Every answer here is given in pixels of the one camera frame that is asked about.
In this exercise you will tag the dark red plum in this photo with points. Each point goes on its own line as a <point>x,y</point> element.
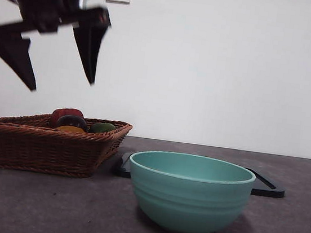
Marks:
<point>72,121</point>

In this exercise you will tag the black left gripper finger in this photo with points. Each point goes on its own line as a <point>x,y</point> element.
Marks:
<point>13,48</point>
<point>91,51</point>

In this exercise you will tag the brown wicker basket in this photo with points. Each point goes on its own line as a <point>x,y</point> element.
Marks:
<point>40,150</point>

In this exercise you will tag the dark rectangular tray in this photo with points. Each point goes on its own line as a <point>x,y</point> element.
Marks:
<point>265,189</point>

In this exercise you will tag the teal ribbed bowl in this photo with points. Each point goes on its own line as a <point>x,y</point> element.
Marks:
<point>187,205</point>

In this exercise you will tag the red apple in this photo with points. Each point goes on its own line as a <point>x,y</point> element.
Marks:
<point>65,113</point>

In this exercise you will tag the green avocado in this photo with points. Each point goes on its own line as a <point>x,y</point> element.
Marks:
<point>101,127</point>

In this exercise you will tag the orange-brown kiwifruit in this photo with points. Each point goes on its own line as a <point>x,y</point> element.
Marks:
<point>70,128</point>

